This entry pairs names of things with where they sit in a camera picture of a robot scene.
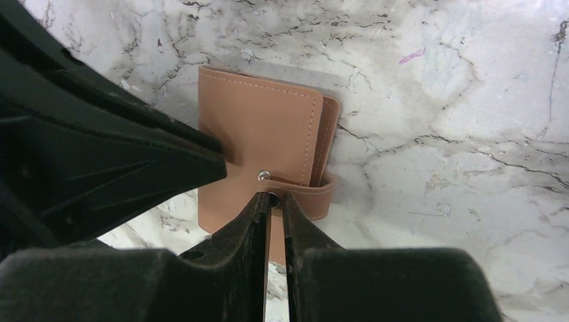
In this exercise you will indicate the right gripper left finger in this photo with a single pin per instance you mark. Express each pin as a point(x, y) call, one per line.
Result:
point(223, 278)

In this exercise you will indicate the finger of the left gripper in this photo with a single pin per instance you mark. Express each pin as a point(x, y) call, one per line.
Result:
point(72, 171)
point(29, 43)

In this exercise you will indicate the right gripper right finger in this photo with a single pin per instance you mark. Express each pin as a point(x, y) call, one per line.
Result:
point(327, 282)

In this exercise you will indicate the brown leather card holder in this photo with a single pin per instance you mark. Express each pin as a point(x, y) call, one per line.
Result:
point(275, 138)

